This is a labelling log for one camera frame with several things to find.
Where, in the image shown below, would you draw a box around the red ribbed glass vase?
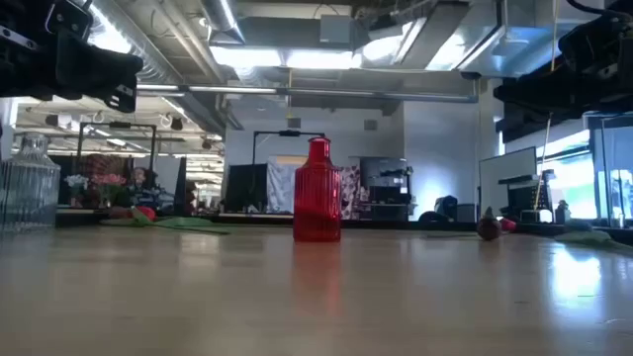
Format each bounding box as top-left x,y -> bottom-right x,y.
293,136 -> 342,243

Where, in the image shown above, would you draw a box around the yellow hanging cord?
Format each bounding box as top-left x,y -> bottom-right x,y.
533,0 -> 560,212

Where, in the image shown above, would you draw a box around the silver spiral ventilation duct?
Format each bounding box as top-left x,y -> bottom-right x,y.
91,0 -> 228,133

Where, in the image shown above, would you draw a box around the ceiling light panel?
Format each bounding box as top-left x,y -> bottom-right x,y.
210,44 -> 365,71

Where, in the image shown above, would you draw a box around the white flower bouquet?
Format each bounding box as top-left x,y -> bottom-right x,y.
65,173 -> 90,208

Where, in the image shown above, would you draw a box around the black gantry frame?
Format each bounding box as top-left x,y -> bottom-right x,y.
76,121 -> 158,209
251,129 -> 327,214

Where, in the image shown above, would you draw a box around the pink flower bouquet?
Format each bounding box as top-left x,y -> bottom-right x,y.
90,172 -> 129,208

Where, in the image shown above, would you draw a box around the grey ceiling pipe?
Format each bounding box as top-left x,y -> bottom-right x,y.
136,82 -> 480,105

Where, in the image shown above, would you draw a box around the dark purple artificial tulip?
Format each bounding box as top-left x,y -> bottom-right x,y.
553,219 -> 633,251

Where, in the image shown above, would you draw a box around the black panel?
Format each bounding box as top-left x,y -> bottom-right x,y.
225,163 -> 269,215

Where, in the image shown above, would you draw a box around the white patterned cloth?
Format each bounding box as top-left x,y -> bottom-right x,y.
266,156 -> 298,215

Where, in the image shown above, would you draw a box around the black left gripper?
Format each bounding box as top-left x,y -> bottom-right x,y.
0,0 -> 144,114

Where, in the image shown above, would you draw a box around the silver rectangular ventilation duct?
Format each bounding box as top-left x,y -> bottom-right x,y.
424,0 -> 565,78

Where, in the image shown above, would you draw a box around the black shelf unit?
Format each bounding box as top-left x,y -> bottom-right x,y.
359,156 -> 417,222

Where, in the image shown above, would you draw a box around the black equipment cart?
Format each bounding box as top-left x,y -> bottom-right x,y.
497,169 -> 556,223

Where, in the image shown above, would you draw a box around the black chair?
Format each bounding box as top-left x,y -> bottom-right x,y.
418,195 -> 477,223

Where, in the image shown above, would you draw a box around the floral patterned cloth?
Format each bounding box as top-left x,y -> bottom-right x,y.
339,165 -> 363,221

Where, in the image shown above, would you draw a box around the bright red artificial tulip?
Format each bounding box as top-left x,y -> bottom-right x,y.
424,217 -> 518,240
132,205 -> 231,236

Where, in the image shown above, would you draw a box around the clear ribbed glass vase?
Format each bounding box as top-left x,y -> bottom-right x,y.
0,133 -> 61,233

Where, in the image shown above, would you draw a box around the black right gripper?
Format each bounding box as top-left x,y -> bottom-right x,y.
494,12 -> 633,116

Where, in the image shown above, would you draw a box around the person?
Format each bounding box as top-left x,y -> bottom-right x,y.
129,166 -> 155,208

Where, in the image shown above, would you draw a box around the whiteboard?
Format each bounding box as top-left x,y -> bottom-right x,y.
478,145 -> 539,219

